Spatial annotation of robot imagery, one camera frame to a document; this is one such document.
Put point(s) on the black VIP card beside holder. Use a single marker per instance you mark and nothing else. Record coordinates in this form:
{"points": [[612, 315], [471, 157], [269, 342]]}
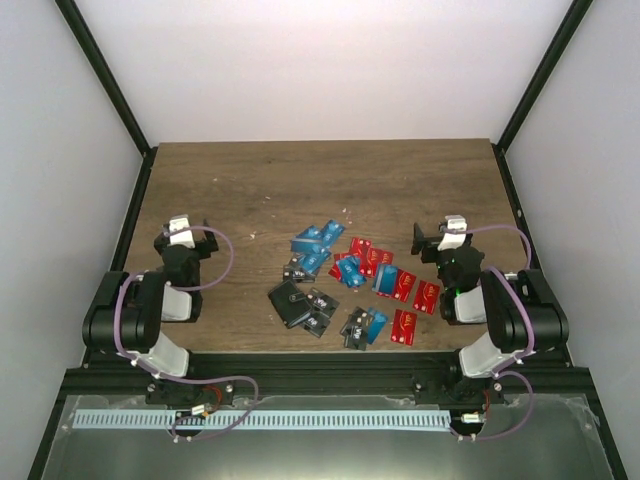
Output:
{"points": [[316, 324]]}

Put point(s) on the black leather card holder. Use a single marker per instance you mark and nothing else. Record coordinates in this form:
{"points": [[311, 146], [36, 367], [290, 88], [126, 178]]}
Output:
{"points": [[290, 303]]}

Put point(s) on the lone black VIP card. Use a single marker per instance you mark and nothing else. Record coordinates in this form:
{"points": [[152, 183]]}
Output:
{"points": [[172, 273]]}

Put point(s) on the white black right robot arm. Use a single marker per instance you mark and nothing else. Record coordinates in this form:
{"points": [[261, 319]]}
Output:
{"points": [[521, 312]]}

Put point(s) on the blue card beside red cards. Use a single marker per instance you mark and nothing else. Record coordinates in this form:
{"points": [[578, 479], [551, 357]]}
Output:
{"points": [[384, 281]]}

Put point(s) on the black left frame post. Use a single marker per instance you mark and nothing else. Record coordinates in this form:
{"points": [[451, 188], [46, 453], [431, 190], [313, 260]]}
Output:
{"points": [[79, 28]]}

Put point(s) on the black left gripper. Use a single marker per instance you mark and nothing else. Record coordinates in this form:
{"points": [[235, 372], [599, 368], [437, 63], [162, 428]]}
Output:
{"points": [[212, 242]]}

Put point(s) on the black front frame rail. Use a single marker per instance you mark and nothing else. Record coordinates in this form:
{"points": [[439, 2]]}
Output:
{"points": [[427, 374]]}

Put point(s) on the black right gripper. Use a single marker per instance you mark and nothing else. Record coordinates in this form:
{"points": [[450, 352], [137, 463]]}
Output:
{"points": [[420, 241]]}

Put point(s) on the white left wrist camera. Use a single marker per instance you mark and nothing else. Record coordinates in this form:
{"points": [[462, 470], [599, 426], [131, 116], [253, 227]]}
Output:
{"points": [[179, 231]]}

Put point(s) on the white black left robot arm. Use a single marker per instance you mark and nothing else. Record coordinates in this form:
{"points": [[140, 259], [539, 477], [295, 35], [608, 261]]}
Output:
{"points": [[167, 294]]}

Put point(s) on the black aluminium frame post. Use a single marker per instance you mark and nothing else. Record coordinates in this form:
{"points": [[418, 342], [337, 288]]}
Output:
{"points": [[561, 39]]}

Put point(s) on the red card right of pile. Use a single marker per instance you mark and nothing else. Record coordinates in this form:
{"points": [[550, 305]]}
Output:
{"points": [[426, 297]]}

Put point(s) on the light blue slotted cable duct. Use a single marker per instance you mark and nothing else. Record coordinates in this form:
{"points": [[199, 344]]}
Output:
{"points": [[289, 420]]}

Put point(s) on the red VIP card front right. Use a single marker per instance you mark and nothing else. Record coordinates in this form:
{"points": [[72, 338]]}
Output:
{"points": [[403, 327]]}

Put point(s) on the black card near blue pile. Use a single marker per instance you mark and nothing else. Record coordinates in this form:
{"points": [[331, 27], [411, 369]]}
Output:
{"points": [[295, 274]]}

